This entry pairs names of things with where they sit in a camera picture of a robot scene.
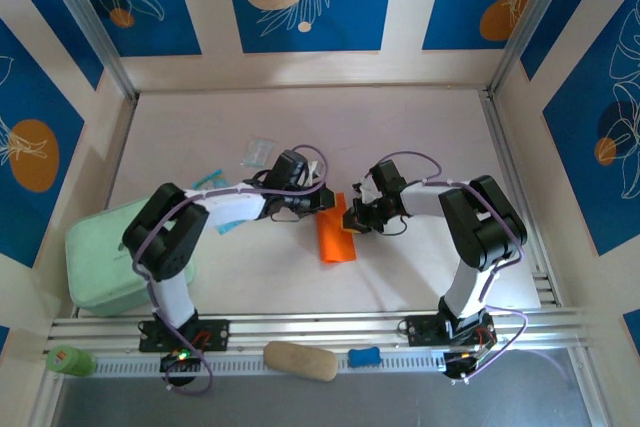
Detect clear zip bag teal dots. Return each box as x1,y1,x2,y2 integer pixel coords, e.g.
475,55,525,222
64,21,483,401
239,136,274,169

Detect mint green lidded box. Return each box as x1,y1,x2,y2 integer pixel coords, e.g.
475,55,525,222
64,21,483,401
64,199,197,318

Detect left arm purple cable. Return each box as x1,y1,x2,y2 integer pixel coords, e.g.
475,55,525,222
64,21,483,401
132,143,329,396

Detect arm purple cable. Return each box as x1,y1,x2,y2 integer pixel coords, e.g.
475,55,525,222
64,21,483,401
132,143,329,396
367,148,530,384

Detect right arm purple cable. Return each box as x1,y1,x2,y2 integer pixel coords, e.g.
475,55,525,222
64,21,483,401
367,148,530,384

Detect aluminium frame post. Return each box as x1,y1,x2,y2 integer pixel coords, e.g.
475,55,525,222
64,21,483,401
34,0,140,102
487,0,576,98

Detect blue cotton swab packet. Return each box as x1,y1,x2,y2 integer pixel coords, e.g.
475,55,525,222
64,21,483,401
192,169,246,236

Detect beige oblong case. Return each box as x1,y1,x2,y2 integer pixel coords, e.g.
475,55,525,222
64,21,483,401
263,340,340,382

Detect aluminium front rail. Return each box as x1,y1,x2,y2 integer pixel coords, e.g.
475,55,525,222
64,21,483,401
47,311,594,351

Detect green bottle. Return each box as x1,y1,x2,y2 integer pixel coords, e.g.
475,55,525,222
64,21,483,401
45,345,97,377

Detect slotted cable duct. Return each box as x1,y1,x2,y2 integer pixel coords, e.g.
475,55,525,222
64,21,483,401
92,349,446,379

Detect aluminium side rail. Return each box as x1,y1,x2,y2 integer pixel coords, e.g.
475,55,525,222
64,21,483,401
480,91,559,308
99,96,140,213

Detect blue bone-shaped sponge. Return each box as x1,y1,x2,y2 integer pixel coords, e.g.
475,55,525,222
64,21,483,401
347,346,382,369

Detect orange paper sheet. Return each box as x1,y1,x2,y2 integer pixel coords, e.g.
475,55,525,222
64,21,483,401
316,192,359,264

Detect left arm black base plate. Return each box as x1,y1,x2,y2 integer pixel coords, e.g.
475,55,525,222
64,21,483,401
138,319,231,353

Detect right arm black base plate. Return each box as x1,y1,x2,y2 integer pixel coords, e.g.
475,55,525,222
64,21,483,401
405,314,496,348

